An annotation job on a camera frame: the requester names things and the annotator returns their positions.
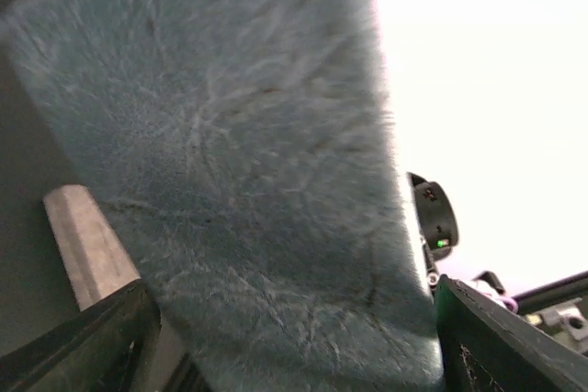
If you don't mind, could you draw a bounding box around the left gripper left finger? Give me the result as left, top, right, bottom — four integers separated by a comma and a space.
1, 280, 161, 391

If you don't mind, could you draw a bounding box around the right black frame post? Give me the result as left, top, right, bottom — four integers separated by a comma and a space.
514, 272, 588, 315

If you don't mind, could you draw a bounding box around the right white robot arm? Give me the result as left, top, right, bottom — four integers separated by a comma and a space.
408, 173, 459, 291

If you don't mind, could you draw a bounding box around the blue fuzzy glasses case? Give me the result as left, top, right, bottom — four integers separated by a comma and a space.
1, 0, 444, 391

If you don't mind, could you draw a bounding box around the grey fuzzy glasses case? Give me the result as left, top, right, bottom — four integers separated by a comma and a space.
43, 185, 140, 311

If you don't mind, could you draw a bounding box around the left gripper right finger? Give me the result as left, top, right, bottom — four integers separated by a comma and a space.
435, 276, 587, 392

